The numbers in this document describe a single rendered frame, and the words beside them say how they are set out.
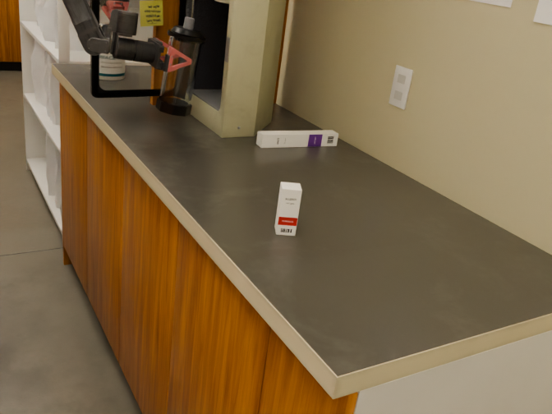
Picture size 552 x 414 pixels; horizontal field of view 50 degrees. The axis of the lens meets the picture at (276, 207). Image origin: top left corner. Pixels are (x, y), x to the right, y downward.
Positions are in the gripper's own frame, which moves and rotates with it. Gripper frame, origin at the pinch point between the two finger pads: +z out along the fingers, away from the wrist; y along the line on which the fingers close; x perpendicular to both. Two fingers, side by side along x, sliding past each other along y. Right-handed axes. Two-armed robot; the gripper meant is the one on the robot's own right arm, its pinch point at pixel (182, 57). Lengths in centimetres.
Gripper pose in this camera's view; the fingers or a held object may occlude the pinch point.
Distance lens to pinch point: 176.9
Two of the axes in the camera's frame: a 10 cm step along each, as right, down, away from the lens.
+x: -2.3, 9.1, 3.6
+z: 8.5, 0.1, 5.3
